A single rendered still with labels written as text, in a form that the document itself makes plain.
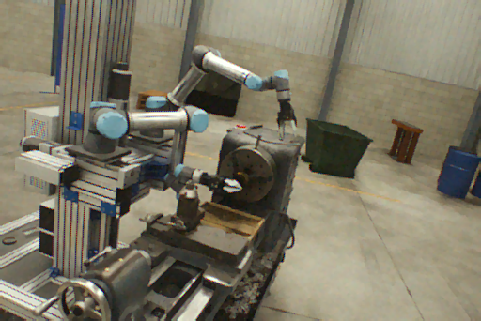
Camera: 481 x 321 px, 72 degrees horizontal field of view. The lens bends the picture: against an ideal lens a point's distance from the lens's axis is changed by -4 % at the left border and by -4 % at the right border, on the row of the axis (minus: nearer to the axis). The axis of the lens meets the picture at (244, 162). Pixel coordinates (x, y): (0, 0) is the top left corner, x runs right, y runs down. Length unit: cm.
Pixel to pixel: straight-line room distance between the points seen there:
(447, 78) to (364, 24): 317
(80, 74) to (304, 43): 1030
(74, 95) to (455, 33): 1197
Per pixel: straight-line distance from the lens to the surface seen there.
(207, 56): 194
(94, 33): 194
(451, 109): 1295
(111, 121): 157
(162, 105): 212
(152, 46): 1277
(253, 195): 199
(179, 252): 148
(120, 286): 93
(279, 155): 206
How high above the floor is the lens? 168
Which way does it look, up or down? 16 degrees down
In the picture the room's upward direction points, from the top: 12 degrees clockwise
